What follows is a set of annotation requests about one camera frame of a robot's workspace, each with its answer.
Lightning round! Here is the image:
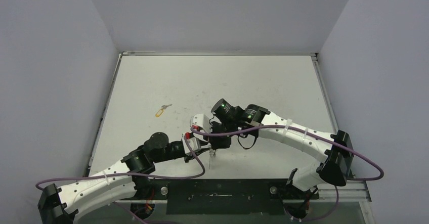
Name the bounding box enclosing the silver carabiner keyring with rings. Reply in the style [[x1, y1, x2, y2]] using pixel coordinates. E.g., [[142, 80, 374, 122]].
[[208, 149, 217, 169]]

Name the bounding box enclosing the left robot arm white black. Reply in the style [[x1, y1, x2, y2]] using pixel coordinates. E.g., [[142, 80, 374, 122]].
[[37, 132, 208, 223]]

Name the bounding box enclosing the yellow key tag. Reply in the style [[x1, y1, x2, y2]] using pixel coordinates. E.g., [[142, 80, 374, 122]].
[[155, 109, 164, 117]]

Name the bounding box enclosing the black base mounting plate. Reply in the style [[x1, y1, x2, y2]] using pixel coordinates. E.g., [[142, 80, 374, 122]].
[[130, 178, 319, 219]]

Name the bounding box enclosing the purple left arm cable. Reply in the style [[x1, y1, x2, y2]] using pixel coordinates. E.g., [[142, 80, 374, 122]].
[[35, 137, 206, 224]]

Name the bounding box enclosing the silver key with ring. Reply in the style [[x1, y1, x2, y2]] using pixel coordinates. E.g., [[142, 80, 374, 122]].
[[160, 104, 172, 112]]

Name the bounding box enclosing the aluminium front rail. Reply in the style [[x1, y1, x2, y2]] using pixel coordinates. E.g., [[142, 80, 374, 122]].
[[121, 179, 370, 204]]

